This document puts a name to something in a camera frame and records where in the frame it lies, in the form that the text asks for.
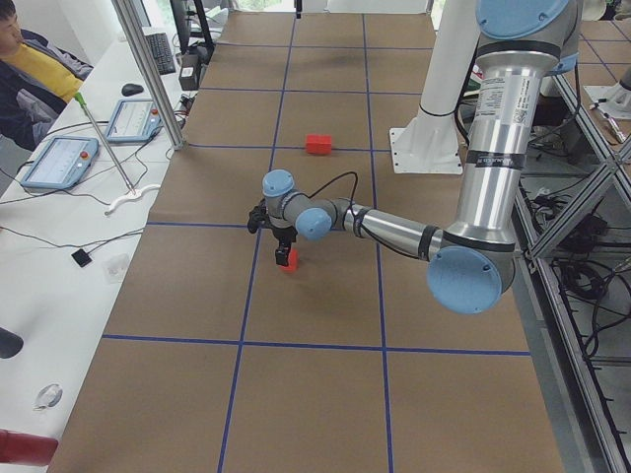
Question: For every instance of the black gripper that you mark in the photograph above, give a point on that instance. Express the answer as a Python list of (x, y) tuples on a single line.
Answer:
[(284, 236)]

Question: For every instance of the red block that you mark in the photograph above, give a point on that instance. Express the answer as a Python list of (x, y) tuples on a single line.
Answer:
[(292, 262), (311, 144), (324, 144)]

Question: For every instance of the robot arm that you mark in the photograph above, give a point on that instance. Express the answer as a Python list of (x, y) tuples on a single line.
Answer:
[(474, 119)]

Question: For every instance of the white curved plastic piece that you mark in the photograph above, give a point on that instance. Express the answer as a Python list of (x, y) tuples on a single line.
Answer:
[(131, 196)]

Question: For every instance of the clear plastic piece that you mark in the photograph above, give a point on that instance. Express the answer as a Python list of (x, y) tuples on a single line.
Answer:
[(116, 268)]

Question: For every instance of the small black square pad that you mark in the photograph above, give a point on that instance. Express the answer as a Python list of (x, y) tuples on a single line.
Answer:
[(81, 257)]

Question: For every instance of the far teach pendant tablet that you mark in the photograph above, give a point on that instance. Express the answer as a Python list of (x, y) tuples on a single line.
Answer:
[(134, 121)]

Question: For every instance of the teach pendant tablet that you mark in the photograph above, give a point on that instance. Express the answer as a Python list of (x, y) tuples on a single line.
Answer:
[(61, 164), (134, 121)]

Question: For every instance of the black power adapter box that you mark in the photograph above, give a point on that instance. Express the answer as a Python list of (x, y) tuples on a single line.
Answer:
[(189, 72)]

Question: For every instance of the black computer mouse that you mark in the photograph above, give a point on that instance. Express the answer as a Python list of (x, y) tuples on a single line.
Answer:
[(130, 89)]

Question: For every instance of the near teach pendant tablet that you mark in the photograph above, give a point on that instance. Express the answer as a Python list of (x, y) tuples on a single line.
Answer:
[(61, 164)]

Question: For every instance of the black keyboard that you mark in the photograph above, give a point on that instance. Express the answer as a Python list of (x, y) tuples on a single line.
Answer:
[(161, 52)]

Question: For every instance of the seated person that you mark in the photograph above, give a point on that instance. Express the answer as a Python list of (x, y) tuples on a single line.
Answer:
[(38, 80)]

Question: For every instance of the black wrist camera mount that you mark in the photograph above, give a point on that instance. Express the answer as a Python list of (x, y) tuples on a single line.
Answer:
[(257, 219)]

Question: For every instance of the white pedestal column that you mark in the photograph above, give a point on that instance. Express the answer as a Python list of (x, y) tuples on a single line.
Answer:
[(429, 142)]

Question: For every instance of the metal rod green handle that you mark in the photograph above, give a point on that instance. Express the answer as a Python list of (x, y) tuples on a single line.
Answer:
[(83, 105)]

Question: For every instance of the aluminium frame post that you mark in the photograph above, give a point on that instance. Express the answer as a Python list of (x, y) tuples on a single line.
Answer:
[(130, 22)]

